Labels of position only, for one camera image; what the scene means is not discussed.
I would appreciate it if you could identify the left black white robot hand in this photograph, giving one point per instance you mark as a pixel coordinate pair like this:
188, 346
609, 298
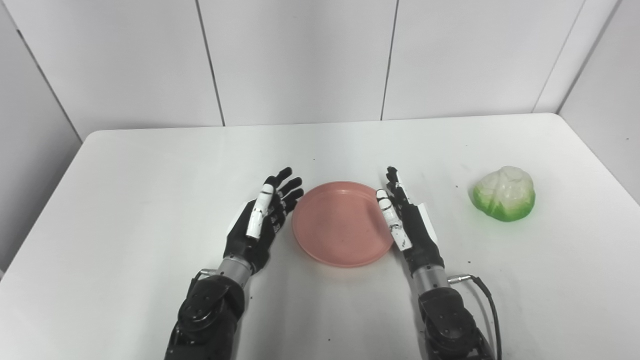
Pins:
260, 225

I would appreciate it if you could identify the pink round plate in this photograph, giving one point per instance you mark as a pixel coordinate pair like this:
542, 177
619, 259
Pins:
342, 224

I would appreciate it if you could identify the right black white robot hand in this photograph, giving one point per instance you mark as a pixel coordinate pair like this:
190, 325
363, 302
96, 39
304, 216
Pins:
412, 225

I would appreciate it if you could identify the green white toy cabbage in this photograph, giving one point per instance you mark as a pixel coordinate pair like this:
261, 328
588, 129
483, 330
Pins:
504, 194

